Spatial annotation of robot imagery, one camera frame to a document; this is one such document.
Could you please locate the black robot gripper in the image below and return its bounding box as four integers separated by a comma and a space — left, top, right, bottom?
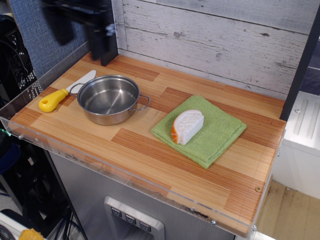
41, 0, 110, 60

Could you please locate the stainless steel pot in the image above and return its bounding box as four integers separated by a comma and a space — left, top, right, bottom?
69, 75, 151, 126

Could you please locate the yellow handled white toy knife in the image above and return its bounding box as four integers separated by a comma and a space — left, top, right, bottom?
38, 70, 97, 113

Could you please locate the black plastic crate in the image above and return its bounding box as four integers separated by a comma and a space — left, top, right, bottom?
0, 14, 37, 100

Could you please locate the white orange toy food slice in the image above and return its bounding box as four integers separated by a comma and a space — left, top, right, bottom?
171, 109, 204, 145

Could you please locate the green folded cloth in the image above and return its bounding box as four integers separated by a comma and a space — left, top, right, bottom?
151, 95, 247, 169

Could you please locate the clear acrylic table guard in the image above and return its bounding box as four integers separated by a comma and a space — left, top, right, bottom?
0, 54, 285, 240

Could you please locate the silver dispenser panel with buttons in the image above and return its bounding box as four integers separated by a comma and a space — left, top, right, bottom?
104, 196, 166, 240

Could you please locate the yellow black object bottom left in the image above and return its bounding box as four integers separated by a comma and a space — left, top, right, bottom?
0, 225, 45, 240

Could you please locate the white grooved side unit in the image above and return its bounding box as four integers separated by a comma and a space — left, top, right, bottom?
271, 91, 320, 199

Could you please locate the left dark vertical post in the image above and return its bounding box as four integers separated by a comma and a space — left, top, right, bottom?
93, 0, 118, 66

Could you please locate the dark vertical post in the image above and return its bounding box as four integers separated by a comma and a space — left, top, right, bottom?
279, 0, 320, 122
93, 0, 118, 66

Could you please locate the right dark vertical post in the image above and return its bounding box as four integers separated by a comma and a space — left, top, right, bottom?
279, 0, 320, 122

